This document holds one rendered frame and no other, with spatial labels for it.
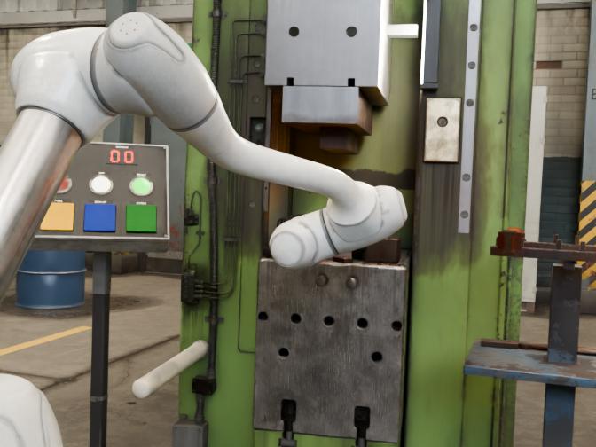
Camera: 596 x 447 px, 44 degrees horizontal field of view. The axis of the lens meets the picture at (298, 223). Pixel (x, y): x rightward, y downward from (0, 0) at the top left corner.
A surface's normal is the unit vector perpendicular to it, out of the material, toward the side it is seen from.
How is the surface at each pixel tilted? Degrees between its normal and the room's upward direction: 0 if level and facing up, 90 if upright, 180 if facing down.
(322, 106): 90
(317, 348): 90
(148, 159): 60
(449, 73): 90
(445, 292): 90
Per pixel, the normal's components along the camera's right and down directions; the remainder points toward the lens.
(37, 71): -0.36, -0.43
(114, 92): -0.27, 0.70
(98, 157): 0.23, -0.44
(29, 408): 0.82, -0.44
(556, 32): -0.30, 0.03
